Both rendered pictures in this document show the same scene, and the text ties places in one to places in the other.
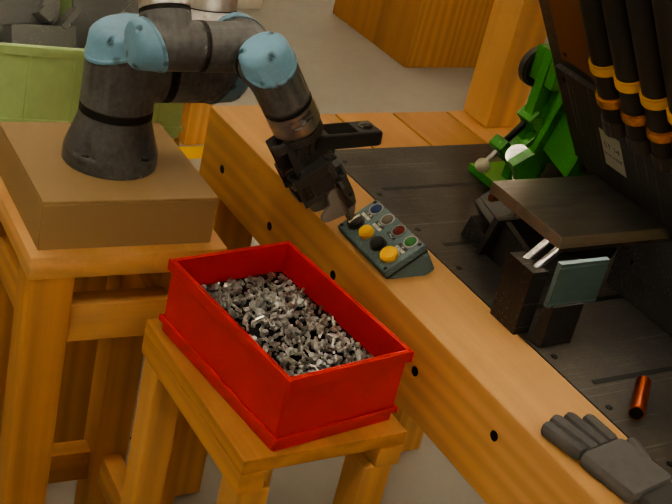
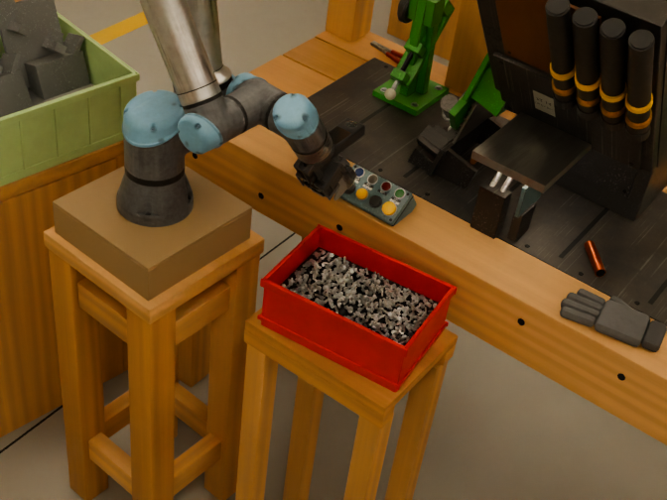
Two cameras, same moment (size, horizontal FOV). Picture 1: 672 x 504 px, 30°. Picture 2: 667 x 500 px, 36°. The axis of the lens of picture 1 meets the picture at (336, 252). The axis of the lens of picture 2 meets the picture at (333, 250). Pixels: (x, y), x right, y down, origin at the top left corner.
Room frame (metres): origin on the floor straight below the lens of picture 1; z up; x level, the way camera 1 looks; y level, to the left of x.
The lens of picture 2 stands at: (0.15, 0.65, 2.23)
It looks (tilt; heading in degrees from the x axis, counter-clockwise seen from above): 40 degrees down; 338
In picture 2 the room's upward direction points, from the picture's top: 8 degrees clockwise
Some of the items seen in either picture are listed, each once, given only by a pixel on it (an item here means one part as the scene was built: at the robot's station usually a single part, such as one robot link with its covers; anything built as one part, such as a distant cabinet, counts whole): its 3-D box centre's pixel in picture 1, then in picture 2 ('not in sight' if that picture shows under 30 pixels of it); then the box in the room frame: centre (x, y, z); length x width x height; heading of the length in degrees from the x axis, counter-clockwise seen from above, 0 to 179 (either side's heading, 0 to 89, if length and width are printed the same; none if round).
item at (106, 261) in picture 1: (101, 214); (155, 242); (1.79, 0.39, 0.83); 0.32 x 0.32 x 0.04; 33
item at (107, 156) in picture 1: (113, 131); (155, 184); (1.79, 0.39, 0.98); 0.15 x 0.15 x 0.10
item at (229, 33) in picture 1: (236, 47); (252, 103); (1.74, 0.22, 1.18); 0.11 x 0.11 x 0.08; 34
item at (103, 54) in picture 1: (126, 62); (157, 132); (1.79, 0.38, 1.10); 0.13 x 0.12 x 0.14; 124
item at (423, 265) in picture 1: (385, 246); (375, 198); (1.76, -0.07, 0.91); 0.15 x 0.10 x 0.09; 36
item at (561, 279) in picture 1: (570, 301); (527, 205); (1.62, -0.35, 0.97); 0.10 x 0.02 x 0.14; 126
